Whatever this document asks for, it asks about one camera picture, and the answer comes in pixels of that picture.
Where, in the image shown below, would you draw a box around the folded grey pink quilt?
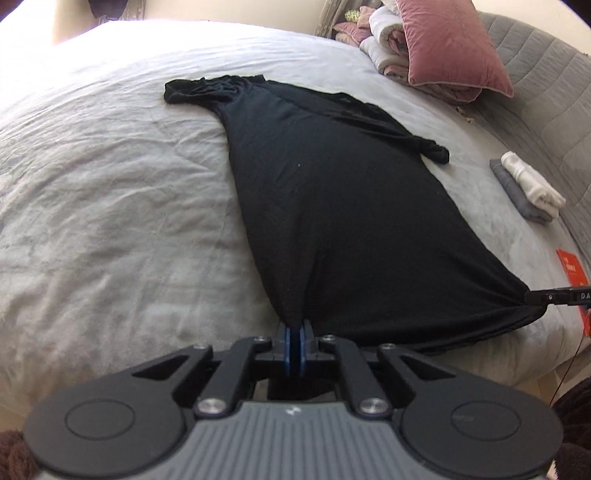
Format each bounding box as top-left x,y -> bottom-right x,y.
332,0 -> 483,104

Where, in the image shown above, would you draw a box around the grey quilted headboard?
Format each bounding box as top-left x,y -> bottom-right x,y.
466,11 -> 591,259

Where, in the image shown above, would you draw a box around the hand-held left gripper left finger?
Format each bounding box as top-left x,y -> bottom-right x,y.
131,323 -> 296,418

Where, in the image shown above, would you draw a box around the orange card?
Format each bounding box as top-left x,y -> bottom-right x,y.
555,248 -> 591,337

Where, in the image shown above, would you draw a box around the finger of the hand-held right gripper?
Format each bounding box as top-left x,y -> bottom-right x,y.
525,288 -> 575,306

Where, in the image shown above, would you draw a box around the black t-shirt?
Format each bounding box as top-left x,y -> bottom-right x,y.
164,74 -> 550,356

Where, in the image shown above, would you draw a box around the thin black cable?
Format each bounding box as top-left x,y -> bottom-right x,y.
549,318 -> 587,407

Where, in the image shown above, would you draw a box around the folded grey garment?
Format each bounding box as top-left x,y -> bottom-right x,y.
489,158 -> 559,225

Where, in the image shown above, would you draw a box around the brown fuzzy cloth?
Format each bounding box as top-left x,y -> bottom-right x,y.
0,381 -> 591,480

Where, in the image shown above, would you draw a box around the hanging dark blue clothes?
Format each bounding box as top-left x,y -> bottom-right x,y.
88,0 -> 148,19

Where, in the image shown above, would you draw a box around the folded white garment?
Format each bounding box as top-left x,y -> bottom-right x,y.
501,151 -> 566,217

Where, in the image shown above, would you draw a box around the pink pillow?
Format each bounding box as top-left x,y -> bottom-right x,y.
394,0 -> 515,99

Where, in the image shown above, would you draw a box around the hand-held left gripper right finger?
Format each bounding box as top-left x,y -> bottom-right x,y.
298,318 -> 458,420

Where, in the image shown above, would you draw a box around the grey patterned curtain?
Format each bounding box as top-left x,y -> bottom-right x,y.
314,0 -> 356,38

